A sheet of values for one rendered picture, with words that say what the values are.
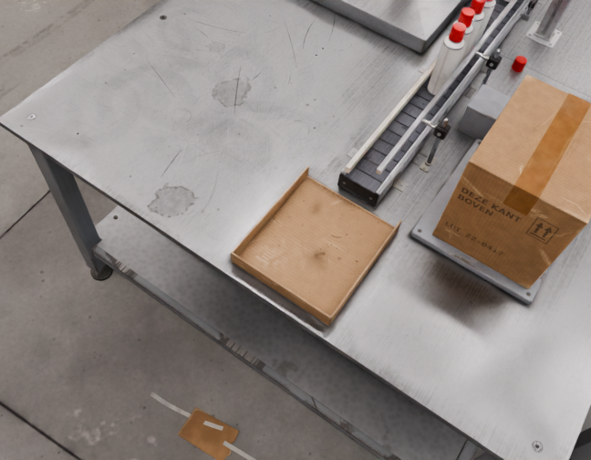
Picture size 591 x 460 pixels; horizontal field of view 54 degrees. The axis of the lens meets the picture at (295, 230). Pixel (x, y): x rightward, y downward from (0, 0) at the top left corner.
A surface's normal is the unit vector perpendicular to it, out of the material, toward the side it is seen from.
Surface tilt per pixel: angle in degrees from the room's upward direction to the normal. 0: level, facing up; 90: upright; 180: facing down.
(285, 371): 0
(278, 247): 0
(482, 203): 90
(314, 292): 0
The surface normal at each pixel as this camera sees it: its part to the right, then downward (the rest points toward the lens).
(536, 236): -0.56, 0.68
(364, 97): 0.07, -0.53
